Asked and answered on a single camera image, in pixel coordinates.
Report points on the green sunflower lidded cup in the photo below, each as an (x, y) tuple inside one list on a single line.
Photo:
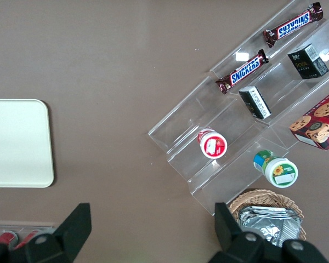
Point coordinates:
[(279, 171)]

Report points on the clear acrylic stepped display shelf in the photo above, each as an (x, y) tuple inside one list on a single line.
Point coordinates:
[(186, 131)]

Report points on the Snickers chocolate bar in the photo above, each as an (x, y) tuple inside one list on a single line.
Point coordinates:
[(293, 25), (242, 71)]

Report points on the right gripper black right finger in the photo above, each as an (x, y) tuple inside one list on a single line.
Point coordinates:
[(230, 235)]

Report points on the wicker basket with foil packs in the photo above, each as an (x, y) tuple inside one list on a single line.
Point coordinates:
[(263, 197)]

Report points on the cream rectangular plastic tray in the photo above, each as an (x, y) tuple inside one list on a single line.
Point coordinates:
[(19, 142)]

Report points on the red cookie box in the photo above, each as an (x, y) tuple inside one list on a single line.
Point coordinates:
[(322, 123)]

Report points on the small black carton box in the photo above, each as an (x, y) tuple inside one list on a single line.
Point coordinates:
[(307, 63), (255, 103)]

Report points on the red cola bottle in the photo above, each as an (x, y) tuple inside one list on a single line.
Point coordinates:
[(6, 237), (27, 239)]

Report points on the clear acrylic bottle rack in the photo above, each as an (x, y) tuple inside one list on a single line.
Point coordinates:
[(24, 225)]

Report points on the red lidded yogurt cup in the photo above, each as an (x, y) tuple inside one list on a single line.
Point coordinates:
[(213, 144)]

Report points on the foil wrapped package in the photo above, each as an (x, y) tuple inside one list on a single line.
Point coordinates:
[(271, 228), (266, 209)]

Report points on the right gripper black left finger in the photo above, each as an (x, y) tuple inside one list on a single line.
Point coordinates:
[(68, 233)]

